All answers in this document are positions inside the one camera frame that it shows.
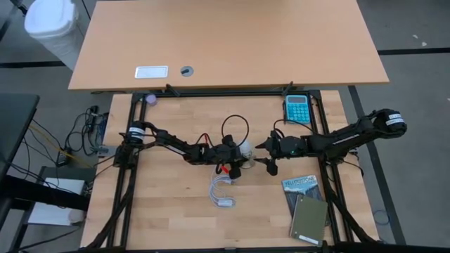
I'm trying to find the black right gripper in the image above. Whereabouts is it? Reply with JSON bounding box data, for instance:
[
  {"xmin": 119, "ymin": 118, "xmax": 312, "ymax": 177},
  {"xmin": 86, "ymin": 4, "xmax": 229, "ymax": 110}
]
[{"xmin": 253, "ymin": 130, "xmax": 307, "ymax": 177}]

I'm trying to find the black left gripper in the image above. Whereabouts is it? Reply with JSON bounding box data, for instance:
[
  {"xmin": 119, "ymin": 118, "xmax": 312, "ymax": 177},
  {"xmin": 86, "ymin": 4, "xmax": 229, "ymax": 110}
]
[{"xmin": 207, "ymin": 134, "xmax": 252, "ymax": 179}]

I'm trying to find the white lightbulb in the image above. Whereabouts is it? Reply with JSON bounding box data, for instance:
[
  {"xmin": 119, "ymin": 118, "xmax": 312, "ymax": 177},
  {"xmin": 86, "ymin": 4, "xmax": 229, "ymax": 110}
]
[{"xmin": 238, "ymin": 139, "xmax": 254, "ymax": 160}]

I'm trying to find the white cord with inline switch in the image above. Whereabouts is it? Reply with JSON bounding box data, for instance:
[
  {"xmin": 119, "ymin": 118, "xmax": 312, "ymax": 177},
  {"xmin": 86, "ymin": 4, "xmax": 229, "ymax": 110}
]
[{"xmin": 209, "ymin": 174, "xmax": 237, "ymax": 209}]

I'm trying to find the Yellowstone book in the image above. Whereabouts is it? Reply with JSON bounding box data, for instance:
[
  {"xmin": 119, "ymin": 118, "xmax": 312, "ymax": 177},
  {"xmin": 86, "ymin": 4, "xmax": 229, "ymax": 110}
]
[{"xmin": 281, "ymin": 174, "xmax": 326, "ymax": 221}]

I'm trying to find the teal calculator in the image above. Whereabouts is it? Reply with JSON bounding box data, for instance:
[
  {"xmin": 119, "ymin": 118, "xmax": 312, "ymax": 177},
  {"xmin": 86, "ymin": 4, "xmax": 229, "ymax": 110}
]
[{"xmin": 284, "ymin": 94, "xmax": 312, "ymax": 125}]

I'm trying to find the green spiral notebook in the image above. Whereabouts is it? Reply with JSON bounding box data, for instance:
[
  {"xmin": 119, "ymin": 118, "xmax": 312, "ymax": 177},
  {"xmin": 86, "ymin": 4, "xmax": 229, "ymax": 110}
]
[{"xmin": 289, "ymin": 194, "xmax": 329, "ymax": 246}]

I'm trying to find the light wooden desk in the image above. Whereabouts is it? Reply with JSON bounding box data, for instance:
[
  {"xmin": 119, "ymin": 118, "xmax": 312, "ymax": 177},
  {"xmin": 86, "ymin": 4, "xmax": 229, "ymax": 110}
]
[{"xmin": 68, "ymin": 0, "xmax": 390, "ymax": 93}]

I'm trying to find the black power strip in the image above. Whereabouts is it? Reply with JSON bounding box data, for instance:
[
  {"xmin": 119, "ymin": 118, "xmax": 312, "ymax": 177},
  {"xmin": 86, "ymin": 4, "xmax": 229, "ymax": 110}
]
[{"xmin": 86, "ymin": 105, "xmax": 101, "ymax": 133}]

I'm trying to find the black power adapter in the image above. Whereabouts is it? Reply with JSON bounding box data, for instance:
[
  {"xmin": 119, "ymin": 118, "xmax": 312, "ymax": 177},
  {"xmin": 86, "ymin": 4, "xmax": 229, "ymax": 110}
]
[{"xmin": 56, "ymin": 150, "xmax": 70, "ymax": 168}]

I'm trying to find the white box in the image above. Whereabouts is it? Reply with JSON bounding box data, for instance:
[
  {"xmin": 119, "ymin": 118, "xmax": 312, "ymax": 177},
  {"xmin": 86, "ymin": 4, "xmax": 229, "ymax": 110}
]
[{"xmin": 27, "ymin": 177, "xmax": 87, "ymax": 226}]

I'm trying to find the black steel beam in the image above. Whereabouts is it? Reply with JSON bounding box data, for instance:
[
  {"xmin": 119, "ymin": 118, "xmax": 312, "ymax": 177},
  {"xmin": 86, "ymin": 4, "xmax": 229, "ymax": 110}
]
[{"xmin": 0, "ymin": 174, "xmax": 91, "ymax": 212}]

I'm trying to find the dark grey side table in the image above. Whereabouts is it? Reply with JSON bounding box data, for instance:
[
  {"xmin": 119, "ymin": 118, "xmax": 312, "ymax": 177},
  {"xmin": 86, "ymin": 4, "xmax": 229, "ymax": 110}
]
[{"xmin": 0, "ymin": 93, "xmax": 40, "ymax": 183}]

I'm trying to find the white trash bin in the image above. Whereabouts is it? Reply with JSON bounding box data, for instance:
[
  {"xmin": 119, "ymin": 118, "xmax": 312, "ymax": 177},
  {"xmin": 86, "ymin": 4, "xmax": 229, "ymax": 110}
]
[{"xmin": 23, "ymin": 0, "xmax": 85, "ymax": 71}]

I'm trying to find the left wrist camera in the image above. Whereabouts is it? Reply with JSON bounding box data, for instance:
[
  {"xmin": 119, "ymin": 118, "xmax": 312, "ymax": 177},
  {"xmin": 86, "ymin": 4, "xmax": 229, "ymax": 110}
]
[{"xmin": 210, "ymin": 153, "xmax": 229, "ymax": 168}]

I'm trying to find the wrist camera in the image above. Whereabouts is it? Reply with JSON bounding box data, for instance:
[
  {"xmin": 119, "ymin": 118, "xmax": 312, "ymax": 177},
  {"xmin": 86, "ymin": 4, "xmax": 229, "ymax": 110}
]
[
  {"xmin": 283, "ymin": 137, "xmax": 300, "ymax": 151},
  {"xmin": 210, "ymin": 153, "xmax": 229, "ymax": 168}
]

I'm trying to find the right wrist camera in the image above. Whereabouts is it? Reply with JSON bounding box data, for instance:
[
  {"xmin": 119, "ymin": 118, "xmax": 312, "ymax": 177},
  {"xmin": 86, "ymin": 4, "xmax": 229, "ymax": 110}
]
[{"xmin": 283, "ymin": 137, "xmax": 300, "ymax": 151}]

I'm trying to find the red arm wire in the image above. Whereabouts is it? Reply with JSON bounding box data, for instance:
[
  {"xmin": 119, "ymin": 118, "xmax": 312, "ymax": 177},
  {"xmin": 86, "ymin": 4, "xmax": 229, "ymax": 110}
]
[{"xmin": 196, "ymin": 132, "xmax": 214, "ymax": 147}]

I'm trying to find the black right camera cable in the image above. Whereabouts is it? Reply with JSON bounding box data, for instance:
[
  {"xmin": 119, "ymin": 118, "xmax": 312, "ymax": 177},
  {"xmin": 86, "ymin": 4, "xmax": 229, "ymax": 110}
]
[{"xmin": 273, "ymin": 119, "xmax": 316, "ymax": 136}]

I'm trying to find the black camera cable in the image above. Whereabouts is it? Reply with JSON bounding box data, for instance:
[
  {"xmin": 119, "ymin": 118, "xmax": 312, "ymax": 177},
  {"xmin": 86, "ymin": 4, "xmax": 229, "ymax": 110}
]
[
  {"xmin": 273, "ymin": 119, "xmax": 316, "ymax": 136},
  {"xmin": 221, "ymin": 114, "xmax": 250, "ymax": 148}
]

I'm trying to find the black left camera cable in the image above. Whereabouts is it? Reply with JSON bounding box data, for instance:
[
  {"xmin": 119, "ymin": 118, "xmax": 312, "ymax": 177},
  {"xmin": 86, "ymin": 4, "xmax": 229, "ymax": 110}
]
[{"xmin": 221, "ymin": 114, "xmax": 250, "ymax": 148}]

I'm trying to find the grey metal bracket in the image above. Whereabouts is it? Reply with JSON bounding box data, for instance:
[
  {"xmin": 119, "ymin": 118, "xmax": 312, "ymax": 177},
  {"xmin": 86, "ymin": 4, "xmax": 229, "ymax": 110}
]
[{"xmin": 90, "ymin": 145, "xmax": 119, "ymax": 158}]

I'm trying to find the black floor cable bundle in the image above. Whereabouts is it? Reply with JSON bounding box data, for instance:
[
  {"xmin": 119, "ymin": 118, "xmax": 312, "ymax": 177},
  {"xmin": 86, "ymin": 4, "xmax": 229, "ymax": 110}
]
[{"xmin": 20, "ymin": 105, "xmax": 110, "ymax": 169}]

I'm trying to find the yellow floor cable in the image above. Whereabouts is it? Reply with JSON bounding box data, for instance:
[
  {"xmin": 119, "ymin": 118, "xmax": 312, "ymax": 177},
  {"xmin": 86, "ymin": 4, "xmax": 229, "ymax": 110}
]
[{"xmin": 30, "ymin": 124, "xmax": 93, "ymax": 169}]

